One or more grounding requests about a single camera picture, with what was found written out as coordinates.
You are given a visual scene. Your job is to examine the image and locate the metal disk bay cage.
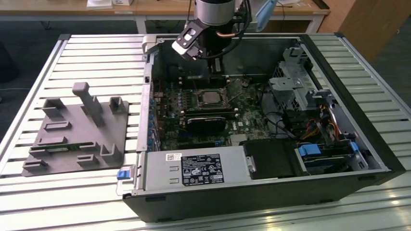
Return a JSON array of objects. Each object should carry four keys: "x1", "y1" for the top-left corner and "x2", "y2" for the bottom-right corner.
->
[{"x1": 268, "y1": 47, "x2": 335, "y2": 112}]

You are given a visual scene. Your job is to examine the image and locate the grey power supply unit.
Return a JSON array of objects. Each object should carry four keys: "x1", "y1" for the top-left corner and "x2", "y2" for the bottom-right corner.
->
[{"x1": 140, "y1": 145, "x2": 252, "y2": 191}]

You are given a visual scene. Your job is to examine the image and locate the black camera cable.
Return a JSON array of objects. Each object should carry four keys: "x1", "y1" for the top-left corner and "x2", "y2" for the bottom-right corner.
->
[{"x1": 198, "y1": 0, "x2": 252, "y2": 60}]

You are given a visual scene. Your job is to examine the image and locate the silver square CPU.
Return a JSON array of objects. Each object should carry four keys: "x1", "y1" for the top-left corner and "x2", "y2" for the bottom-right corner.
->
[{"x1": 200, "y1": 90, "x2": 226, "y2": 103}]

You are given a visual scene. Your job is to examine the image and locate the wooden cabinet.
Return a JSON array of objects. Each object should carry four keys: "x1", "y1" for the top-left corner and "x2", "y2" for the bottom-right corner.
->
[{"x1": 320, "y1": 0, "x2": 411, "y2": 63}]

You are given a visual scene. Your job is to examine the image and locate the orange and yellow wires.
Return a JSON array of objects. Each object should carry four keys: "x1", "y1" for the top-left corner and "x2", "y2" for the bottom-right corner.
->
[{"x1": 302, "y1": 117, "x2": 342, "y2": 141}]

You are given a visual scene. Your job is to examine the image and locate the black PC case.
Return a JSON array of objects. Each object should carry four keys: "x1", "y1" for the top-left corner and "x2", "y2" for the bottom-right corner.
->
[{"x1": 122, "y1": 33, "x2": 406, "y2": 223}]

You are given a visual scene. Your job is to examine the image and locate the grey parts rack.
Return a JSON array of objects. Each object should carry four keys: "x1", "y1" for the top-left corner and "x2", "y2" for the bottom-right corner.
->
[{"x1": 20, "y1": 81, "x2": 131, "y2": 178}]

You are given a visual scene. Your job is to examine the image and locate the CPU socket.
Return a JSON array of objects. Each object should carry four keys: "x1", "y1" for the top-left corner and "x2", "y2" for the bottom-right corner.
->
[{"x1": 195, "y1": 88, "x2": 231, "y2": 108}]

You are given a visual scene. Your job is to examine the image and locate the green motherboard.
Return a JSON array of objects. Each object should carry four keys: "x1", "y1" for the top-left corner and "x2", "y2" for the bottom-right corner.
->
[{"x1": 151, "y1": 77, "x2": 276, "y2": 152}]

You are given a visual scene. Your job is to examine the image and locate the blue case latch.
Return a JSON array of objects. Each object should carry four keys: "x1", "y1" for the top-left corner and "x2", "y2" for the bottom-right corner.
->
[{"x1": 118, "y1": 168, "x2": 134, "y2": 180}]

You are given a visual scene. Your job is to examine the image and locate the blue disk carrier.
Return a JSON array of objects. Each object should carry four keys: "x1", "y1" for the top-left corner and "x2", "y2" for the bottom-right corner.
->
[{"x1": 296, "y1": 143, "x2": 322, "y2": 160}]

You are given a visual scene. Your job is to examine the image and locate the wooden desk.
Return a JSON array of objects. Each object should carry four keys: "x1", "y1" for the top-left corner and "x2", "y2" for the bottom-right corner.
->
[{"x1": 0, "y1": 0, "x2": 331, "y2": 34}]

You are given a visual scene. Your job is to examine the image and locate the black plastic shroud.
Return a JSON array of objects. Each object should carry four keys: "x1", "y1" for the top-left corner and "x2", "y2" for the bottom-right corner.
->
[{"x1": 242, "y1": 139, "x2": 307, "y2": 180}]

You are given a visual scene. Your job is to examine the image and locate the white box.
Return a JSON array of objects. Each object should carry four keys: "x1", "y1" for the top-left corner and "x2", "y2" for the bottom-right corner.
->
[{"x1": 86, "y1": 0, "x2": 114, "y2": 11}]

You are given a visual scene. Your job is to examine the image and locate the green RAM stick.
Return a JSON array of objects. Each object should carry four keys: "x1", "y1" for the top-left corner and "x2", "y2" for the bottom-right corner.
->
[{"x1": 40, "y1": 141, "x2": 96, "y2": 154}]

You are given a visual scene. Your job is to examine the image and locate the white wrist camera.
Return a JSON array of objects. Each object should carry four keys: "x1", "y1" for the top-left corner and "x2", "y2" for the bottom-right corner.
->
[{"x1": 171, "y1": 20, "x2": 207, "y2": 61}]

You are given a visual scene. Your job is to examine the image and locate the small silver heatsink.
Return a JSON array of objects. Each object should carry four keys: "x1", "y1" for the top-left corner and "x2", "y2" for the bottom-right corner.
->
[{"x1": 230, "y1": 134, "x2": 250, "y2": 146}]

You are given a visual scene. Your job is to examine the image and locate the black graphics card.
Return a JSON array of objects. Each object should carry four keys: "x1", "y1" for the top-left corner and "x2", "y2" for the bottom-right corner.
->
[{"x1": 186, "y1": 116, "x2": 227, "y2": 135}]

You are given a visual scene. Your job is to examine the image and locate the black RAM slot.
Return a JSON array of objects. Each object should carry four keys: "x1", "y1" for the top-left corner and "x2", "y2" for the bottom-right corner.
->
[
  {"x1": 184, "y1": 111, "x2": 236, "y2": 119},
  {"x1": 184, "y1": 107, "x2": 235, "y2": 114}
]

